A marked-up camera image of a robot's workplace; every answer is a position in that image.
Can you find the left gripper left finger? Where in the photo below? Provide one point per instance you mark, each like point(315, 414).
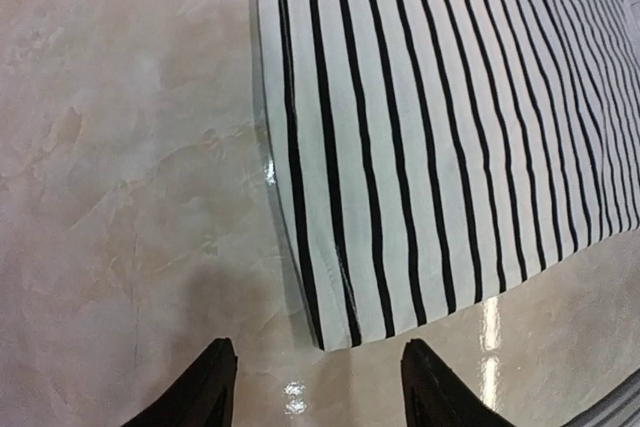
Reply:
point(202, 395)

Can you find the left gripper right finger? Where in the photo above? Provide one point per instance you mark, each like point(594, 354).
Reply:
point(435, 396)

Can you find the aluminium front rail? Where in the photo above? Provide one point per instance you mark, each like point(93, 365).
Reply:
point(619, 408)

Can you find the black white striped shirt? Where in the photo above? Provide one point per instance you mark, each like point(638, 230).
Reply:
point(432, 154)

